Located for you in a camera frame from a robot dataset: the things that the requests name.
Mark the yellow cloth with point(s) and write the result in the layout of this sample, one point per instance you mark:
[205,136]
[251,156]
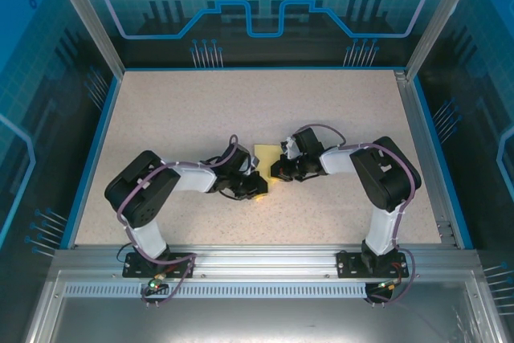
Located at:
[267,156]

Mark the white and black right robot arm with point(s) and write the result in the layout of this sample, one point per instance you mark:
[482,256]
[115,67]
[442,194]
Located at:
[335,160]

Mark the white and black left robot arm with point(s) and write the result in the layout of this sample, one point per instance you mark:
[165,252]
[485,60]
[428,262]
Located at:
[197,178]

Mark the grey metal sheet tray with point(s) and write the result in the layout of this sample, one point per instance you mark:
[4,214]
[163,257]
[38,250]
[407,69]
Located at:
[261,319]

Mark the thin blue table edge trim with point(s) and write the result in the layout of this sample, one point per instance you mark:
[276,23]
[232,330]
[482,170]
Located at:
[261,68]

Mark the long aluminium frame rail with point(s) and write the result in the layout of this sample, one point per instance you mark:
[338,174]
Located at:
[261,262]

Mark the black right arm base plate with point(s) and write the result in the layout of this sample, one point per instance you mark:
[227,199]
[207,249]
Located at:
[349,266]

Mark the aluminium side rail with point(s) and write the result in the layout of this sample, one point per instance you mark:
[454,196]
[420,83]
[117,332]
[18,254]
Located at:
[425,158]

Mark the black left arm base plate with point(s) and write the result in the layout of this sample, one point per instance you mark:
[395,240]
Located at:
[136,268]

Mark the aluminium frame post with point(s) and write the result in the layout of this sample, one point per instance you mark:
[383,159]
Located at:
[92,25]
[437,17]

